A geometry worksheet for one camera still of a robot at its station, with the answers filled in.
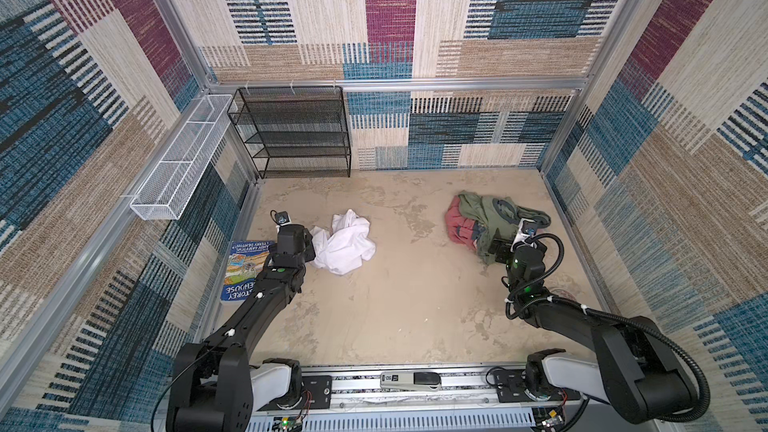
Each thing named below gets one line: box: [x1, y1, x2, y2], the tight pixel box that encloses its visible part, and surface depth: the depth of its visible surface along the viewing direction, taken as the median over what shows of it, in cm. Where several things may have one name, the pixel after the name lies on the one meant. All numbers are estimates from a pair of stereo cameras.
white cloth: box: [310, 209, 376, 275], surface depth 97 cm
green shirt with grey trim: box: [458, 191, 551, 265], surface depth 98 cm
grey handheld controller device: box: [380, 371, 442, 392], surface depth 74 cm
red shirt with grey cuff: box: [445, 195, 486, 250], surface depth 98 cm
